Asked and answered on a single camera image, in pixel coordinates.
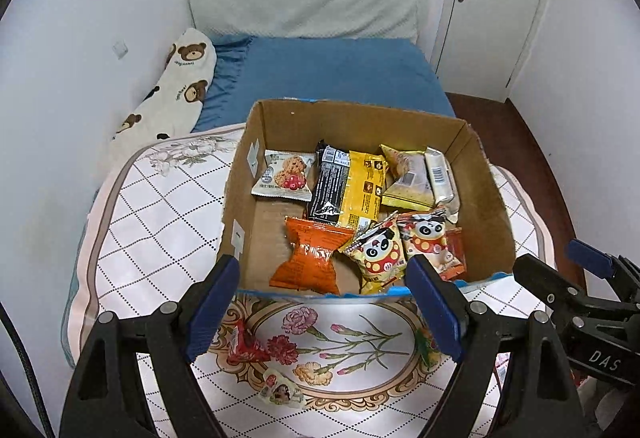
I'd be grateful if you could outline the silver white snack bag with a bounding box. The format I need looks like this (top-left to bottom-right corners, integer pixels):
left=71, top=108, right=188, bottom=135
left=424, top=147, right=460, bottom=224

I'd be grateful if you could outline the white door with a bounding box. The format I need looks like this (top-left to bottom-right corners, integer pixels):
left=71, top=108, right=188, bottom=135
left=436, top=0, right=540, bottom=101

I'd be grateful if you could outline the Nitz cookie bag pale blue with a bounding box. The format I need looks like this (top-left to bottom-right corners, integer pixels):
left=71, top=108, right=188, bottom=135
left=252, top=150, right=316, bottom=203

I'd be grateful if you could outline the grey white pillow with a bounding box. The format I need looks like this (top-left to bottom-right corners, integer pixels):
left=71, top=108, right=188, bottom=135
left=188, top=0, right=426, bottom=43

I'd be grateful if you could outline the pale yellow pastry pack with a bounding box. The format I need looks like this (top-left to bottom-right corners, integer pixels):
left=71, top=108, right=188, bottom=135
left=380, top=144, right=435, bottom=211

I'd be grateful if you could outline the red small snack pack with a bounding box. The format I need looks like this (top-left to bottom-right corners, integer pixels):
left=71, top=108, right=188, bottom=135
left=227, top=319, right=270, bottom=366

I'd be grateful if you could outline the brown cardboard box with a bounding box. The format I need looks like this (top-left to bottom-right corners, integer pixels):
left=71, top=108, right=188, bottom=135
left=218, top=100, right=515, bottom=303

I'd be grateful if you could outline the yellow panda snack pack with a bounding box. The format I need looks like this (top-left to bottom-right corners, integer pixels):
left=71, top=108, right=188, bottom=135
left=338, top=211, right=407, bottom=295

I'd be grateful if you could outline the small white candy pack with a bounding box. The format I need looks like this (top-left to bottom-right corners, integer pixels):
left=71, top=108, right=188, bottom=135
left=258, top=369, right=306, bottom=409

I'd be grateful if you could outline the blue bed sheet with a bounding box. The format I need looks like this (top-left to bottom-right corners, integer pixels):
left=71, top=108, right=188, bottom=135
left=193, top=36, right=454, bottom=132

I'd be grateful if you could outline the black silver snack pack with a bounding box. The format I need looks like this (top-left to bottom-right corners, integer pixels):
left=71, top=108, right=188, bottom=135
left=307, top=140, right=350, bottom=224

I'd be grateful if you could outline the black cable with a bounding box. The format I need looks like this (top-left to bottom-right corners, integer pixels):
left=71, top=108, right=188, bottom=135
left=0, top=301, right=58, bottom=438

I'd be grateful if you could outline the white floral quilted mat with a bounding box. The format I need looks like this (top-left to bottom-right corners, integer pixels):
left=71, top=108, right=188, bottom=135
left=60, top=121, right=558, bottom=438

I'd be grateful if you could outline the orange panda snack pack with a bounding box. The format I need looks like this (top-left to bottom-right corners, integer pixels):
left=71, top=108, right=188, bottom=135
left=396, top=208, right=466, bottom=281

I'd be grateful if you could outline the green red snack pack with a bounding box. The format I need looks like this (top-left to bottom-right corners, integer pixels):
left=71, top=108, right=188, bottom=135
left=414, top=326, right=442, bottom=371

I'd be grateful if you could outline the bear print long pillow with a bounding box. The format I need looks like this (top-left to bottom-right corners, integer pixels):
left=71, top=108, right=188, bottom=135
left=108, top=28, right=217, bottom=164

